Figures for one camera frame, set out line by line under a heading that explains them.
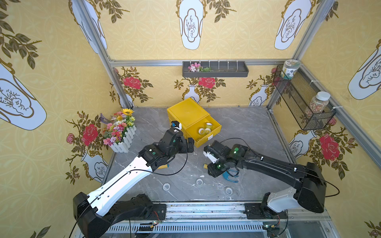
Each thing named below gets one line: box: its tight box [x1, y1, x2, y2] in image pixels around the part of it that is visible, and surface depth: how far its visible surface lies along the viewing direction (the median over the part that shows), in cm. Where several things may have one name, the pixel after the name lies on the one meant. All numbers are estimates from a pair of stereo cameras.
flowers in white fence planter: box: [100, 108, 137, 153], surface depth 92 cm
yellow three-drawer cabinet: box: [166, 97, 223, 148], surface depth 89 cm
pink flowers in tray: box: [187, 62, 213, 73], surface depth 89 cm
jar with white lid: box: [304, 91, 331, 116], surface depth 66 cm
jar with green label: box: [280, 59, 301, 80], surface depth 87 cm
